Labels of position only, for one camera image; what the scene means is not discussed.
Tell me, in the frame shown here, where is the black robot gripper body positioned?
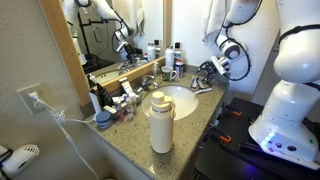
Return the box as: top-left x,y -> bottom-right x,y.
199,61 -> 218,77

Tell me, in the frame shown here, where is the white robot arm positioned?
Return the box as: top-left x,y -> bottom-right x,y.
203,0 -> 320,84

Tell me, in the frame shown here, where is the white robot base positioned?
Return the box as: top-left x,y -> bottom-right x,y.
248,80 -> 320,170

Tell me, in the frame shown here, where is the white oval sink basin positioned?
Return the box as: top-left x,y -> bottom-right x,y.
141,84 -> 199,121

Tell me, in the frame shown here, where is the chrome sink faucet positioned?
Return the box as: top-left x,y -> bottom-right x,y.
135,75 -> 159,94

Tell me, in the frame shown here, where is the red blue spray can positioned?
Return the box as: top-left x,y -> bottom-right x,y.
175,61 -> 183,78

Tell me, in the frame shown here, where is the dark capped toiletry bottle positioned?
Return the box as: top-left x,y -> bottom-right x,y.
174,42 -> 181,61

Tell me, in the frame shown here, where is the white green coffee mug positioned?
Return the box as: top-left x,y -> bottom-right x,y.
161,66 -> 177,81

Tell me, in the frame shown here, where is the white lotion bottle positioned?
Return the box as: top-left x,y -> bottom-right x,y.
165,46 -> 174,66

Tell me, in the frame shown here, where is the orange black clamp upper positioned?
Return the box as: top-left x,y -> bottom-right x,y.
221,103 -> 242,116

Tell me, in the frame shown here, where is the orange black clamp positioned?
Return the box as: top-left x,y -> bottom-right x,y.
210,125 -> 232,143
221,103 -> 242,116

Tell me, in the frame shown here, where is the clear soap dispenser bottle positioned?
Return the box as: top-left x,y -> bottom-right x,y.
152,62 -> 161,81

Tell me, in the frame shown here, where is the orange black clamp lower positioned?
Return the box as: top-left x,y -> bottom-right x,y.
210,125 -> 232,143

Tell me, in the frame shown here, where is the cream insulated water bottle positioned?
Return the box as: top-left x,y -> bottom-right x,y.
149,91 -> 176,153

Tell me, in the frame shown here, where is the white hanging towel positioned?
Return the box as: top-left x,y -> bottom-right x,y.
202,0 -> 229,43

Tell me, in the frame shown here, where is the white toothpaste tube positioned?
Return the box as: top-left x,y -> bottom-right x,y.
119,77 -> 133,95

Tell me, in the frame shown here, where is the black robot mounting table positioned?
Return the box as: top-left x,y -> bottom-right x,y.
194,98 -> 320,180

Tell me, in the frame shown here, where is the small clear vial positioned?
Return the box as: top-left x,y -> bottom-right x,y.
126,97 -> 134,121

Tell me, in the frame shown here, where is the black toiletry bottle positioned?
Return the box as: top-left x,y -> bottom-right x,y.
97,84 -> 113,106

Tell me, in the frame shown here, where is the wooden framed mirror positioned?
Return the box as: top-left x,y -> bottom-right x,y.
39,0 -> 173,107

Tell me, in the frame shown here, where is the blue round container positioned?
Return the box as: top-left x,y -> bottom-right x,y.
96,111 -> 113,129

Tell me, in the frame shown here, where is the white slim bottle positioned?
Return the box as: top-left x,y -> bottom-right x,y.
89,90 -> 102,114

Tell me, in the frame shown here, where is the white charger cable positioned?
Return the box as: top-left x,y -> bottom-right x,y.
27,91 -> 101,180

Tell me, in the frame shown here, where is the wall power outlet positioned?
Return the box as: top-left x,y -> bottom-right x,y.
17,83 -> 46,115

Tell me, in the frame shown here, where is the white wall hair dryer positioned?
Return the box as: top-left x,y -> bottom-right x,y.
0,144 -> 40,180

